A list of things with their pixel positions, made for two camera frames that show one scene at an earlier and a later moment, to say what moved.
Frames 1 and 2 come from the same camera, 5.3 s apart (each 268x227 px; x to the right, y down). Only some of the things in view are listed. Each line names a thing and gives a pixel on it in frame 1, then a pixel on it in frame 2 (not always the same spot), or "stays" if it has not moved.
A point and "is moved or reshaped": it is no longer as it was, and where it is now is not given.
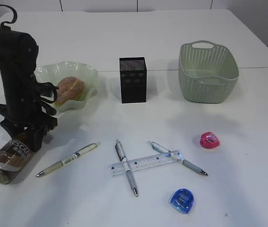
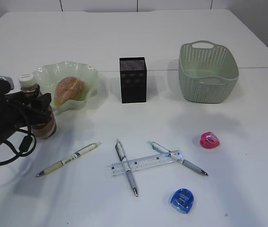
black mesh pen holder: (134, 79) stays
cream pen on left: (82, 152) stays
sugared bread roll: (70, 88) stays
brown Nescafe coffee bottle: (4, 166) is moved or reshaped
